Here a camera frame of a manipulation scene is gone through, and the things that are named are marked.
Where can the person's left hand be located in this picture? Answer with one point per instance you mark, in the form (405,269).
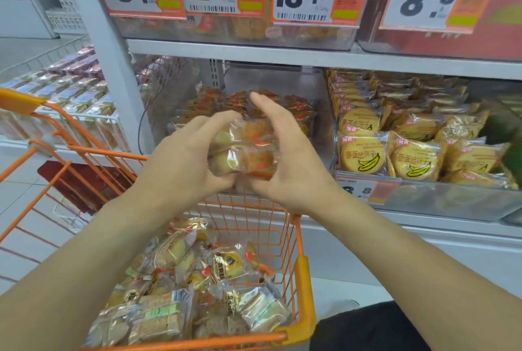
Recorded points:
(179,171)

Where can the person's right hand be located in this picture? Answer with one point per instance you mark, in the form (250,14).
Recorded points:
(301,175)

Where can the rows of egg yolk packets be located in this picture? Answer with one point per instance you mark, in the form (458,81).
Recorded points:
(301,108)

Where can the white metal store shelf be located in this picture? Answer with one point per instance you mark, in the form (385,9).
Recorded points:
(110,77)

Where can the egg-yolk pastry packet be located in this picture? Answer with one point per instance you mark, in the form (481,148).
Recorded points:
(265,310)

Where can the pile of pastry packets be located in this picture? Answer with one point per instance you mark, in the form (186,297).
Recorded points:
(159,318)

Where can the orange shopping cart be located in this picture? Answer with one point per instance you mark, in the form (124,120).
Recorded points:
(20,100)

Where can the person's left forearm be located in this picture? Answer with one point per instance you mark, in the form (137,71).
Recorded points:
(73,281)

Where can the person's right forearm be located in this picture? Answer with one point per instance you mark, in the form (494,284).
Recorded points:
(428,281)

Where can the person's white right shoe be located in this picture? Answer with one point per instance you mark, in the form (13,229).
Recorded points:
(340,308)

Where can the person's right leg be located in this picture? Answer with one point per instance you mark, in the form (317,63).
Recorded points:
(375,330)

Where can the red carton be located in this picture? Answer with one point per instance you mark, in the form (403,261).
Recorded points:
(448,47)

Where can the group of banana biscuit packets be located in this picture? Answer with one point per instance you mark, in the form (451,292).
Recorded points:
(363,157)

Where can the red box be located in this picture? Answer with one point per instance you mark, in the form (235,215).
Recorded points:
(77,183)

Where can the group of silver boxed cakes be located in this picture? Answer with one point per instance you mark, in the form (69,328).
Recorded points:
(73,94)

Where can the pile of golden cake packets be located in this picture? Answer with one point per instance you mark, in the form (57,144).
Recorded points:
(248,28)

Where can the white store cabinet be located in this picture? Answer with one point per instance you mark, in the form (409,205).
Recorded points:
(20,16)

